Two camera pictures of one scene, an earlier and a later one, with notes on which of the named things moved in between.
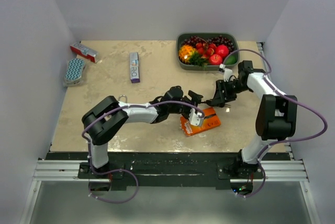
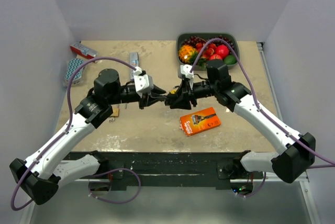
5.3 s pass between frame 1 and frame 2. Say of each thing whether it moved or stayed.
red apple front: stayed
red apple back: stayed
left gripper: moved
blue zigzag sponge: stayed
